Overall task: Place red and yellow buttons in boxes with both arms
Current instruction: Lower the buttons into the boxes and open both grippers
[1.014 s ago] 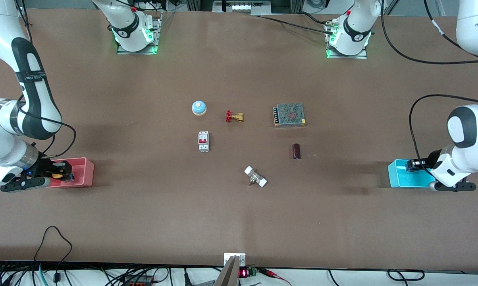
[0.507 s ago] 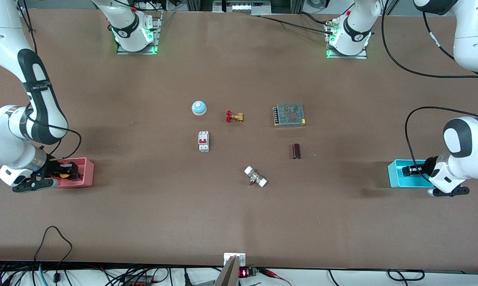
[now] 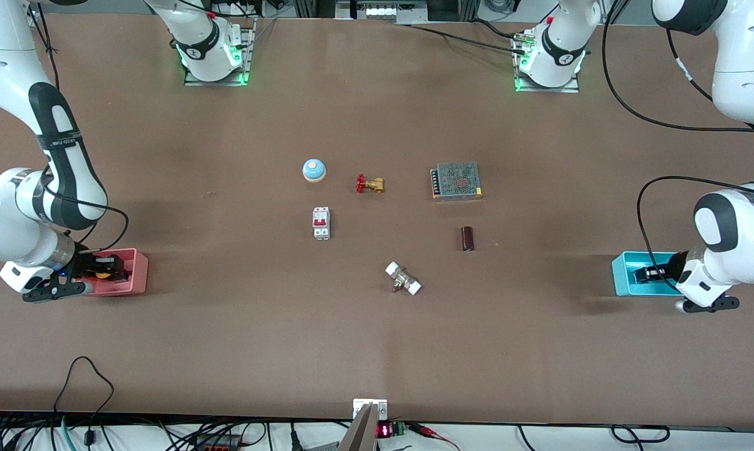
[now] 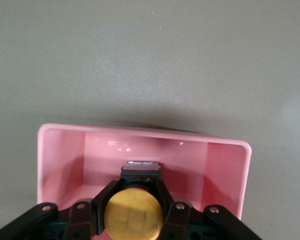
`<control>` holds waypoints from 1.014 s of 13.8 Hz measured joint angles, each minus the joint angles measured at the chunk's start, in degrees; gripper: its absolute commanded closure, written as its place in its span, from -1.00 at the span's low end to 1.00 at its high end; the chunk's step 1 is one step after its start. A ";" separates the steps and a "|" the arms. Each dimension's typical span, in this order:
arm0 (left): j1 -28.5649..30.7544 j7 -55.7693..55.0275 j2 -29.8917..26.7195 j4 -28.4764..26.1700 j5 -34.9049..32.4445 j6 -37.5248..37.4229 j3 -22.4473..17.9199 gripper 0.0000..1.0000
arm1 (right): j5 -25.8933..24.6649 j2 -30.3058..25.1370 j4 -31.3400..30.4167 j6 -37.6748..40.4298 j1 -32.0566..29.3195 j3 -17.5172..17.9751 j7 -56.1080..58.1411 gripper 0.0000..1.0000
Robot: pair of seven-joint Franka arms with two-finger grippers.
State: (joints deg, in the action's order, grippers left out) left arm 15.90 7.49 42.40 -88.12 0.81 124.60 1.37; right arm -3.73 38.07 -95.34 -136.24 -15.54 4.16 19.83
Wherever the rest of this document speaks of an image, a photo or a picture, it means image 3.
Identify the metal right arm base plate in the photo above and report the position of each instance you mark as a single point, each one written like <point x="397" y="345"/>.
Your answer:
<point x="250" y="56"/>

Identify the grey metal beam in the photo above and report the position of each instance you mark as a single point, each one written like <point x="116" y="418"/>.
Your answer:
<point x="359" y="435"/>

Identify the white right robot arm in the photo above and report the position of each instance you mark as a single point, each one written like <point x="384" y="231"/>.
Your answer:
<point x="1" y="62"/>

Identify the white power strip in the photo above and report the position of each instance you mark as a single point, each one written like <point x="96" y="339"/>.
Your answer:
<point x="383" y="10"/>

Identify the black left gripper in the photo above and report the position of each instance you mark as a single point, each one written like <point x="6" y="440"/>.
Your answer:
<point x="670" y="270"/>

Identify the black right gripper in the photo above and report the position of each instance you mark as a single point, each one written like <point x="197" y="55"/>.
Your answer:
<point x="90" y="265"/>

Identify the white metal bracket plate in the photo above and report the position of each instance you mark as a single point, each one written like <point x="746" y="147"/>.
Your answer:
<point x="359" y="406"/>

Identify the red digit display module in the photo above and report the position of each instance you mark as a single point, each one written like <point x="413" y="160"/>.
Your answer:
<point x="386" y="430"/>

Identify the dark brown cylindrical capacitor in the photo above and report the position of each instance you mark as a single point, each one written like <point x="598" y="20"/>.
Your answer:
<point x="468" y="238"/>

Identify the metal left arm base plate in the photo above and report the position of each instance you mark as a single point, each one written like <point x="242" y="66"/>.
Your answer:
<point x="570" y="88"/>

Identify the blue call bell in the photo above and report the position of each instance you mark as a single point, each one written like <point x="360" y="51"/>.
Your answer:
<point x="314" y="170"/>

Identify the brass fitting white caps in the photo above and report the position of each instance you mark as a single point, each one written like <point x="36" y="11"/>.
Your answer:
<point x="402" y="279"/>

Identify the metal mesh power supply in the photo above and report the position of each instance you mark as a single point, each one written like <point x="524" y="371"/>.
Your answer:
<point x="457" y="181"/>

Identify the white circuit breaker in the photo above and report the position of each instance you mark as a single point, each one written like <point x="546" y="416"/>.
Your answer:
<point x="321" y="223"/>

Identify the cyan plastic box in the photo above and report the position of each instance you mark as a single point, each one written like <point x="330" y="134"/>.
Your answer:
<point x="624" y="275"/>

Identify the pink plastic box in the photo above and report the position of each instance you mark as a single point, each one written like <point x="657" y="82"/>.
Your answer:
<point x="136" y="275"/>

